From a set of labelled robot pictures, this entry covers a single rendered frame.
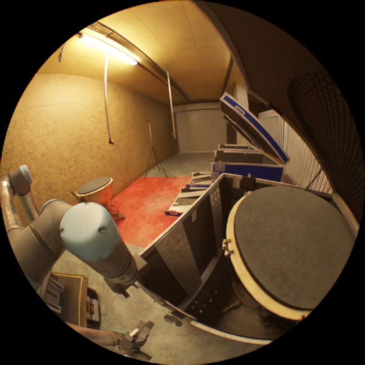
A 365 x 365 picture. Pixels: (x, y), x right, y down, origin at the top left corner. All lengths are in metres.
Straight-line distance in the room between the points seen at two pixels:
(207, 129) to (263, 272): 7.22
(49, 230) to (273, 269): 0.56
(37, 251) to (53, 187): 2.33
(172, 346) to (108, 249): 1.29
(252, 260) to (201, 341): 1.07
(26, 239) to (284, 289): 0.59
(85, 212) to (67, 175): 2.46
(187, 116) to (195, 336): 7.98
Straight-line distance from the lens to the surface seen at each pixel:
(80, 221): 0.19
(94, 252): 0.18
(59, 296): 1.68
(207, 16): 0.40
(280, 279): 0.45
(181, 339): 1.37
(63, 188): 2.63
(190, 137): 7.45
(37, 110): 2.75
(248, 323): 1.24
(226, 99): 1.46
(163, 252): 0.57
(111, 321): 1.60
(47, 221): 0.27
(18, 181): 0.78
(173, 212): 2.03
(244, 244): 0.47
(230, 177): 1.11
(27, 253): 0.27
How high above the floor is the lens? 1.34
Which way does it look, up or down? 24 degrees down
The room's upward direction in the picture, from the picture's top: 6 degrees counter-clockwise
